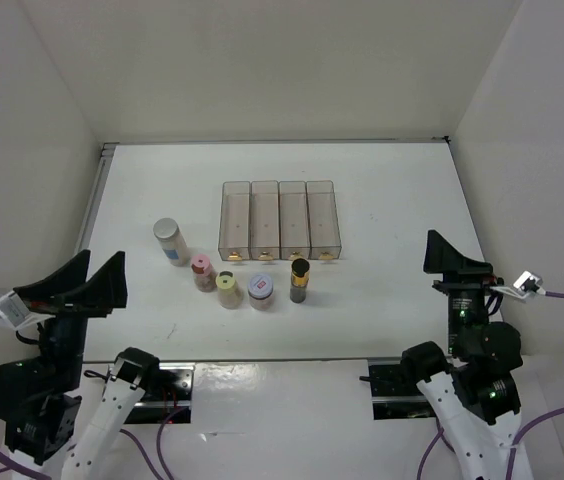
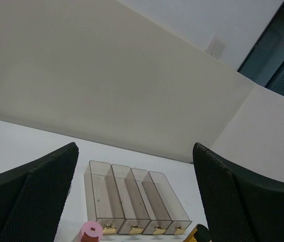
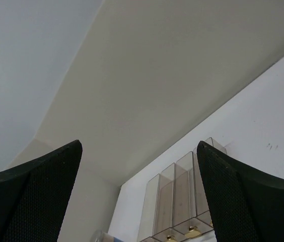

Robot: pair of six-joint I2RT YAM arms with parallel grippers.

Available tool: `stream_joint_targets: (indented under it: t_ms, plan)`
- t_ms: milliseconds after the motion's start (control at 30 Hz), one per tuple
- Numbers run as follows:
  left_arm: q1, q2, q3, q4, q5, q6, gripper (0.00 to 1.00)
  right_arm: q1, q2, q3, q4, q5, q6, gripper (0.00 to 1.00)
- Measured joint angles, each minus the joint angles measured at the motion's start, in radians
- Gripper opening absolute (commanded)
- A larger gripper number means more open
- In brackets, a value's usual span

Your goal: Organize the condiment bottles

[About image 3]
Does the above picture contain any tall silver-lid blue-label spice jar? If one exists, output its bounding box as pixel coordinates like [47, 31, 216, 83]
[90, 230, 122, 242]

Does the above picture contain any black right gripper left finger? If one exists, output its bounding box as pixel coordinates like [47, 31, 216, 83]
[0, 140, 83, 241]

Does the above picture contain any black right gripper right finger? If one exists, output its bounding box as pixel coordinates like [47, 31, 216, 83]
[200, 144, 284, 241]

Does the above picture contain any clear bin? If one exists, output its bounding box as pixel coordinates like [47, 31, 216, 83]
[173, 152, 201, 239]
[137, 174, 160, 241]
[154, 163, 176, 241]
[193, 137, 228, 232]

